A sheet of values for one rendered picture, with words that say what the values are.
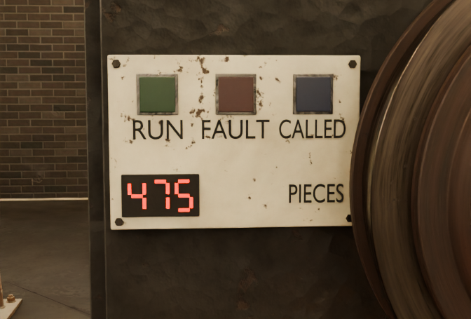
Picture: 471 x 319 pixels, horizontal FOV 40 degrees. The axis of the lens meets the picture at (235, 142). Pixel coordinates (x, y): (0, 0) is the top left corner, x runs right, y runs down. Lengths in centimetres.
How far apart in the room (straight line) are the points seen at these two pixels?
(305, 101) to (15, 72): 625
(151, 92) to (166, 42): 6
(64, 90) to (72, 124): 35
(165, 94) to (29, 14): 620
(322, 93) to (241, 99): 8
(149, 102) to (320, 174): 19
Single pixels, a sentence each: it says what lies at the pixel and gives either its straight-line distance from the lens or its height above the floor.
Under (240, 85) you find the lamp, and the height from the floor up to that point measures 121.
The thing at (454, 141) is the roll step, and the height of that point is 116.
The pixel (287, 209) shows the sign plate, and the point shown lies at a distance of 69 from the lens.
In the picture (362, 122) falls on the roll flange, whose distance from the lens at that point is 62.
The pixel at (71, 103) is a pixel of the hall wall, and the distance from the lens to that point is 674.
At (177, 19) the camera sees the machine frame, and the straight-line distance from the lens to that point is 69.
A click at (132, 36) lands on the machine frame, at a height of 126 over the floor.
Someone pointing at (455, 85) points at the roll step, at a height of 121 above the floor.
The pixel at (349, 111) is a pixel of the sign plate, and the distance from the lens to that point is 69.
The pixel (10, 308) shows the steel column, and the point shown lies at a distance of 368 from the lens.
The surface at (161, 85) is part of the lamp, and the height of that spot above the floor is 121.
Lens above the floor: 121
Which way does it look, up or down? 5 degrees down
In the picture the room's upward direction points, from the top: straight up
